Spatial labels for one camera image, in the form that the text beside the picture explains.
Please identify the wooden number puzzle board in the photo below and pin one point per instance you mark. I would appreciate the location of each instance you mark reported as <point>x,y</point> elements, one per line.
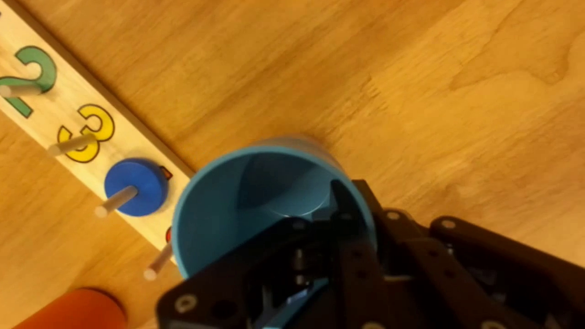
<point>64,113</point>

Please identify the orange plastic cup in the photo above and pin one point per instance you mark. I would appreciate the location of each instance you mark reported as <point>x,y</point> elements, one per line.
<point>78,312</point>

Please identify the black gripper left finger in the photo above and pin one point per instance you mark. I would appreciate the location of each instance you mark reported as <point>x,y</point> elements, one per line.
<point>256,275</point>

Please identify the blue round puzzle piece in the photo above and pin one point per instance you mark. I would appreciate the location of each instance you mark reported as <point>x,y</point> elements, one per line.
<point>144,177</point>

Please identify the blue plastic cup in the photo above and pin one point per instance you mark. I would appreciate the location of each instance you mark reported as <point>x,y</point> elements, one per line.
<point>243,202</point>

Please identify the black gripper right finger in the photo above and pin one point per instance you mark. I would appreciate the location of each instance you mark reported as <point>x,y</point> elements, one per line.
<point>486,275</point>

